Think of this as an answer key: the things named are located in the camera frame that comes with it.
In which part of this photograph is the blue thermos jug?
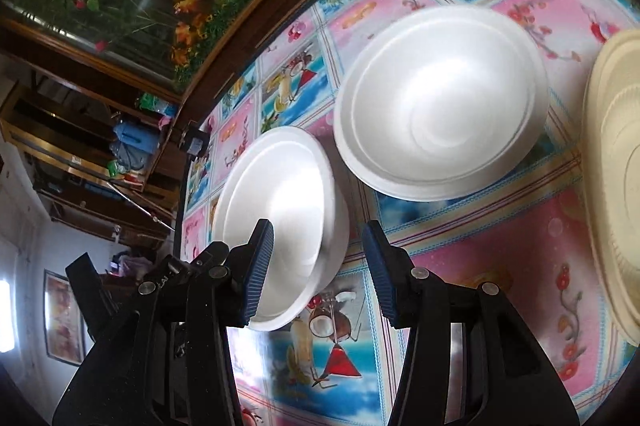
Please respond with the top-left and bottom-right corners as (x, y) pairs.
(114, 121), (160, 154)

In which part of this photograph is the large white foam bowl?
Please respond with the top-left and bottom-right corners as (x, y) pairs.
(334, 5), (549, 202)

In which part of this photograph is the small white foam bowl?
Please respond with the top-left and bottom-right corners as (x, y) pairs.
(212, 126), (349, 332)

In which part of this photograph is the framed wall painting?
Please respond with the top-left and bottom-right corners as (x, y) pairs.
(43, 270), (86, 366)

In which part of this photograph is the colourful printed tablecloth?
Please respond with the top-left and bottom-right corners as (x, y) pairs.
(178, 0), (639, 425)

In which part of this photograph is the small black table object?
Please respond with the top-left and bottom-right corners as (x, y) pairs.
(179, 123), (209, 161)

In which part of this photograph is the cream plastic bowl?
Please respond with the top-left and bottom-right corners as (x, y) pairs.
(580, 29), (639, 346)

